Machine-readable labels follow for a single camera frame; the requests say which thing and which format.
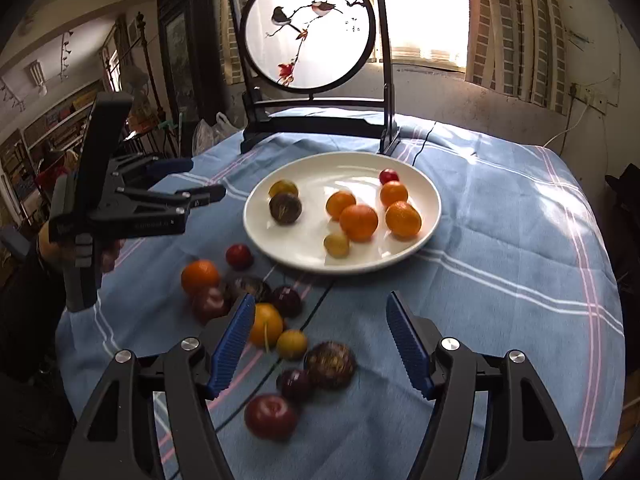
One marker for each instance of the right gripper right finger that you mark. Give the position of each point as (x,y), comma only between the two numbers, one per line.
(524,436)

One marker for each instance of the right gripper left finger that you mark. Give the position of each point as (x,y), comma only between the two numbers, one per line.
(116,438)

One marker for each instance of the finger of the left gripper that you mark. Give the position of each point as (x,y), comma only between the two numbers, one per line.
(203,195)
(165,167)

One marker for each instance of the red cherry tomato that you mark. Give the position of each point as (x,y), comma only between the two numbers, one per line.
(239,257)

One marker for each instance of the orange tangerine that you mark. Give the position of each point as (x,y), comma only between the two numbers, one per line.
(198,275)

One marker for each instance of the red plum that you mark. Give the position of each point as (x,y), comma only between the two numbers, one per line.
(271,417)

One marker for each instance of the dark purple plum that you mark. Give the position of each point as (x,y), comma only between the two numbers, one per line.
(287,301)

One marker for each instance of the small mandarin orange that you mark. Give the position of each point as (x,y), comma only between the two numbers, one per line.
(338,202)

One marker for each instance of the pale yellow small fruit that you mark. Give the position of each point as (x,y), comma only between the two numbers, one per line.
(337,245)

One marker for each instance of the large orange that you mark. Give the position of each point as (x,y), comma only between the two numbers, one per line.
(403,220)

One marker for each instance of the small red tomato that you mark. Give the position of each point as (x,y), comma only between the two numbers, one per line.
(388,175)

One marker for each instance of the person's left hand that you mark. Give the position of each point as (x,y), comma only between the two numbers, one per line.
(63,255)

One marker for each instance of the plastic bags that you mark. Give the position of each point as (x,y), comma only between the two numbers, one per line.
(205,135)

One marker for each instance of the dark framed painting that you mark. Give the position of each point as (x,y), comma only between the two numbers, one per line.
(190,57)

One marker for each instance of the white round plate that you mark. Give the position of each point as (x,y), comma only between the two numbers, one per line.
(317,177)

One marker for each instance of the blue striped tablecloth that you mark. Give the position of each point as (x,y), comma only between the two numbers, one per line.
(516,262)

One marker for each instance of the bird painting table screen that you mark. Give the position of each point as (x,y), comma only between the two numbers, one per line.
(317,67)

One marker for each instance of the left checkered curtain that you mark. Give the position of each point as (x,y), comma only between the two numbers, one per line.
(229,50)

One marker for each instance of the checkered curtain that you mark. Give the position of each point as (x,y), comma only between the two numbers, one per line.
(229,50)
(517,48)

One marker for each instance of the right checkered curtain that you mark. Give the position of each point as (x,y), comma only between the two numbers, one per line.
(517,48)

